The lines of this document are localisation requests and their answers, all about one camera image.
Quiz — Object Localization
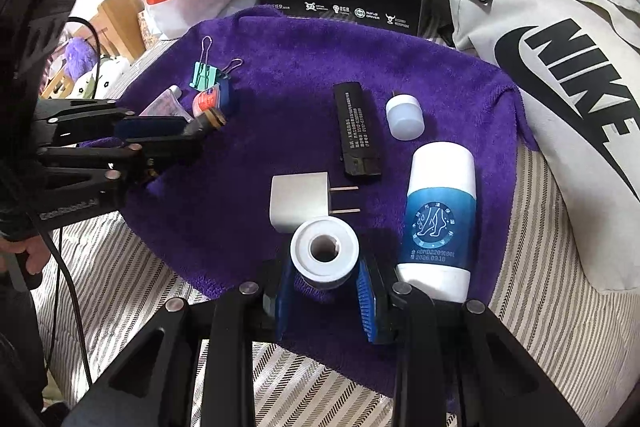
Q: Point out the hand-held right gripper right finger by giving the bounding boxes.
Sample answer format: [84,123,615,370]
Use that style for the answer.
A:
[356,252,586,427]

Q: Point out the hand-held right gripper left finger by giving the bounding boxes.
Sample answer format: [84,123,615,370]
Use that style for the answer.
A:
[62,257,301,427]

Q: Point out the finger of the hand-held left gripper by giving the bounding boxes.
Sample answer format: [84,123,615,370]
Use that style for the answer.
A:
[36,138,206,188]
[36,98,201,146]

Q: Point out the pink flashlight earpick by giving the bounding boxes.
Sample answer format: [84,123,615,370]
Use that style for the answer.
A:
[139,85,183,118]

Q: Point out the white tape roll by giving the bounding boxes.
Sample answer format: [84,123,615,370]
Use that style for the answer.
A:
[290,215,360,292]

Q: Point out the gold and black tube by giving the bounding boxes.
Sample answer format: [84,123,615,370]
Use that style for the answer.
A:
[182,108,227,142]

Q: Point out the orange bottle with blue cap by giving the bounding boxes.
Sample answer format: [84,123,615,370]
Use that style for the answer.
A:
[192,79,233,118]

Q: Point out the white plug charger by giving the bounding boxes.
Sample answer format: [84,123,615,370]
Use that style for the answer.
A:
[269,173,360,234]

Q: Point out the blue and white bottle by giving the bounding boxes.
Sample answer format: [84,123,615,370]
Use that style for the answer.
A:
[397,143,476,304]

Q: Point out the black rectangular bar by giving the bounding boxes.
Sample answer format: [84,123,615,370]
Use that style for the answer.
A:
[333,82,382,180]

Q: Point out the person's left hand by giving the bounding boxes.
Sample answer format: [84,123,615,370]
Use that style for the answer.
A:
[0,234,51,278]

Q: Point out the purple plush toy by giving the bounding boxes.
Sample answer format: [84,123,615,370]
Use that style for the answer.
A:
[64,38,101,80]

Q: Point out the white spotted soft toy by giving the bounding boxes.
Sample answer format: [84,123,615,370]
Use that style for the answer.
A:
[70,56,133,100]

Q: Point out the green binder clip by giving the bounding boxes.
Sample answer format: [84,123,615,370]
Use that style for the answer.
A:
[188,36,244,92]

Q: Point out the light wooden furniture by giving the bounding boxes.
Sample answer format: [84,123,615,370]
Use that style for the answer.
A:
[40,0,147,100]

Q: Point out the striped bed sheet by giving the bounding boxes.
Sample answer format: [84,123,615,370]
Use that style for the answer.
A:
[30,42,640,427]

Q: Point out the purple towel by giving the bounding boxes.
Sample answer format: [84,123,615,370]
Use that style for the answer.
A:
[85,5,540,415]

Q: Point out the small white cap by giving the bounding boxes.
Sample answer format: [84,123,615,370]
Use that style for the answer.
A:
[385,93,426,142]

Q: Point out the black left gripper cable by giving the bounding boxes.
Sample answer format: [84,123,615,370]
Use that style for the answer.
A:
[47,18,103,390]

